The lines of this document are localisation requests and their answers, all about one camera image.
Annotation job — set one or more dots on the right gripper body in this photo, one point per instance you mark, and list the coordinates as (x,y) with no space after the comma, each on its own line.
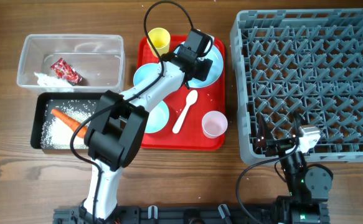
(281,146)

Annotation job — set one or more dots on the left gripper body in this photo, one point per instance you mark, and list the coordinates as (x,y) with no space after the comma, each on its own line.
(205,70)

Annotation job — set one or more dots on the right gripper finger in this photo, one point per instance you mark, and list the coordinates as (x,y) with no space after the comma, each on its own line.
(264,136)
(298,120)

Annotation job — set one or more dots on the green bowl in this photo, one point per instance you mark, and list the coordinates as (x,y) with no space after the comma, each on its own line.
(158,118)

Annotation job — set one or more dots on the red snack wrapper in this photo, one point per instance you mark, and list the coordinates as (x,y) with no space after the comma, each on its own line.
(66,72)

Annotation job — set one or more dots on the orange carrot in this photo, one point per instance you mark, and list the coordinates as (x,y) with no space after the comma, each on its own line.
(70,122)

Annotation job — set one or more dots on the white tissue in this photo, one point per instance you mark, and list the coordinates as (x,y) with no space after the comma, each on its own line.
(45,80)

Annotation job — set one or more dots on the white rice pile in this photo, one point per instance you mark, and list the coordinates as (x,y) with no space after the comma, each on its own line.
(55,133)

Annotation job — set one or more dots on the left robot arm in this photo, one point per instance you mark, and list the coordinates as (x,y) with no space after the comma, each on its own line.
(115,131)

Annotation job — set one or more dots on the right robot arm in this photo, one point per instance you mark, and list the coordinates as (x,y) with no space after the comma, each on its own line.
(308,185)

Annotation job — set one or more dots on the grey dishwasher rack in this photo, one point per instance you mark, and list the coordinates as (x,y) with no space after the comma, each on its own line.
(305,61)

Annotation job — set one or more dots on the light blue plate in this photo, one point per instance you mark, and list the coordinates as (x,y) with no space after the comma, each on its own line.
(217,62)

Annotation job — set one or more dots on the yellow plastic cup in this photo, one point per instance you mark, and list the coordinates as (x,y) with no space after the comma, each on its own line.
(160,41)

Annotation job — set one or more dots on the white plastic spoon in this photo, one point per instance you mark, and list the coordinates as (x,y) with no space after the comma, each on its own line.
(191,98)

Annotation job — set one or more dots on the pink plastic cup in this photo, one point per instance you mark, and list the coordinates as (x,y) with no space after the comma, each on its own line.
(214,124)

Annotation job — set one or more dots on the light blue bowl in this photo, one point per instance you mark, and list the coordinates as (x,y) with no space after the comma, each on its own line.
(145,71)

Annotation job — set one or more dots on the clear plastic storage bin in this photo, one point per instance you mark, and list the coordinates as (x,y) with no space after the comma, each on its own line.
(99,59)

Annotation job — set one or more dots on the black plastic tray bin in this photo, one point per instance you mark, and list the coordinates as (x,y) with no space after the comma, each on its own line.
(39,111)

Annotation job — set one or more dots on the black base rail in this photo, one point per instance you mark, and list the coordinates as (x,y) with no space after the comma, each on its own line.
(219,214)

